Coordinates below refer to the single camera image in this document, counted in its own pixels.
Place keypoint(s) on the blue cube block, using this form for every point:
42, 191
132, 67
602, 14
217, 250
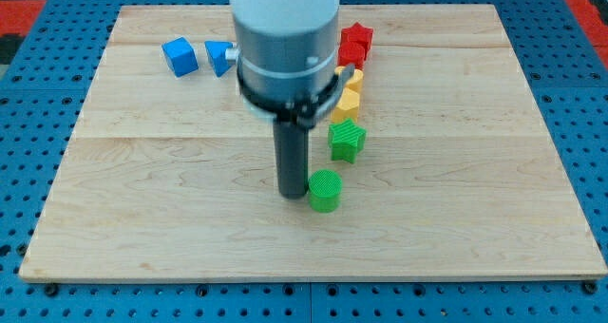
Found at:
180, 56

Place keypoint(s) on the yellow hexagon block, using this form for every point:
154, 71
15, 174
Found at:
347, 107

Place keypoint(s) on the green star block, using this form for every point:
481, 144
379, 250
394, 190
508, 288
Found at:
346, 140

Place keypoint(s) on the red star block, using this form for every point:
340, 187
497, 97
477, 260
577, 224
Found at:
359, 34

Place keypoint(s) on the green cylinder block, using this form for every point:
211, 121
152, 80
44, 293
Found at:
325, 187

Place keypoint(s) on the yellow round block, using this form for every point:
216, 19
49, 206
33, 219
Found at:
355, 83

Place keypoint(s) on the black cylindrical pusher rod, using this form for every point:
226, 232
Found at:
291, 158

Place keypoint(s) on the blue triangle block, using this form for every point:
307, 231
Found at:
218, 56

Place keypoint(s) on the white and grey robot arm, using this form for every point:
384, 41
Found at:
287, 51

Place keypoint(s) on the light wooden board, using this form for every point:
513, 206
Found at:
172, 180

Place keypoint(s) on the red round block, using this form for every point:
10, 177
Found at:
351, 53

